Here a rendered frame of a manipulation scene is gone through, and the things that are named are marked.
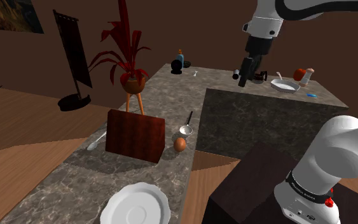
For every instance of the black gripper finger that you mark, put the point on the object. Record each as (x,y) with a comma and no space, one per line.
(247,70)

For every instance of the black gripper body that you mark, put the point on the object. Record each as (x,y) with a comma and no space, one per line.
(258,47)

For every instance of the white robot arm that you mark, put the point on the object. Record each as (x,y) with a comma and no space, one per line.
(330,161)

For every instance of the black coffee pot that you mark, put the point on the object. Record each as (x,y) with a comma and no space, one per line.
(260,76)

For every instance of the white frying pan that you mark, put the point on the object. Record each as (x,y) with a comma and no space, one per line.
(285,85)

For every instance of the red tomato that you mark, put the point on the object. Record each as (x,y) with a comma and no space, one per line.
(299,74)

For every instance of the beige pepper mill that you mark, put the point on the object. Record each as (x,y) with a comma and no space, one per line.
(306,77)

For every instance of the small dark bowl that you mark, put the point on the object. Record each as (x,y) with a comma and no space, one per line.
(186,64)

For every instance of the blue bottle orange cap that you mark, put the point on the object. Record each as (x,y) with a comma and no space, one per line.
(180,58)

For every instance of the small blue flat object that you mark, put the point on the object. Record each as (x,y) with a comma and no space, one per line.
(311,95)

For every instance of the black round object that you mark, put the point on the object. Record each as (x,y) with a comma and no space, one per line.
(176,66)

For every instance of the brown egg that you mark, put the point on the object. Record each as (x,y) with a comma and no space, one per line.
(179,144)

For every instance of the dark wooden robot stand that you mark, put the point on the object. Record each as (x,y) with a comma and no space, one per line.
(250,189)

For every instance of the red plant in orange pot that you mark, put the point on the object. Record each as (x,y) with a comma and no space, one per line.
(129,59)

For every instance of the dark red wooden box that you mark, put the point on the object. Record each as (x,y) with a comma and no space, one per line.
(134,136)

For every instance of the silver spoon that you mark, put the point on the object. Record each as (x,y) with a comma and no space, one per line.
(95,142)

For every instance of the white scalloped plate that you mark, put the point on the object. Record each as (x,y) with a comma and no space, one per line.
(136,204)

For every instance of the dark banner on round base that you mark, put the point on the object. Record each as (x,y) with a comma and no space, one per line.
(73,62)

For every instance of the dark wall picture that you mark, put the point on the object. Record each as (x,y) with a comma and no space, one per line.
(16,15)

